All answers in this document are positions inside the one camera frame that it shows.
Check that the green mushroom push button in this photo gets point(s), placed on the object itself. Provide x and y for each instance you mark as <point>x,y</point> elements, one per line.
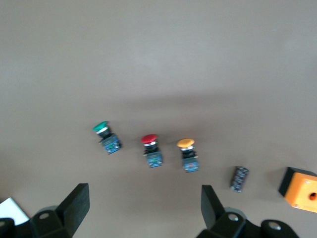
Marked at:
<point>109,141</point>

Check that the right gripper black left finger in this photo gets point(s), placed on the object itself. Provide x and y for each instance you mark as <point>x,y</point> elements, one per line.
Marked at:
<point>74,205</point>

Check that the orange button enclosure box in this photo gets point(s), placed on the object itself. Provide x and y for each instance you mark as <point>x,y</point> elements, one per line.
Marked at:
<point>302,191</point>

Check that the red mushroom push button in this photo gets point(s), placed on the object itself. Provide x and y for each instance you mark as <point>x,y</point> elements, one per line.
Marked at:
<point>151,151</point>

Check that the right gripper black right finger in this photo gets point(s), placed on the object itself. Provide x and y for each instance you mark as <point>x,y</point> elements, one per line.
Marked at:
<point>213,210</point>

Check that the yellow mushroom push button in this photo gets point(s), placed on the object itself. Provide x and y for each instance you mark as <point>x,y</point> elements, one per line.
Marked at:
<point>188,156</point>

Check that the small black connector block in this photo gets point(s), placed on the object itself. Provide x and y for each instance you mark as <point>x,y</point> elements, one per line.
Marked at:
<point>239,179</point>

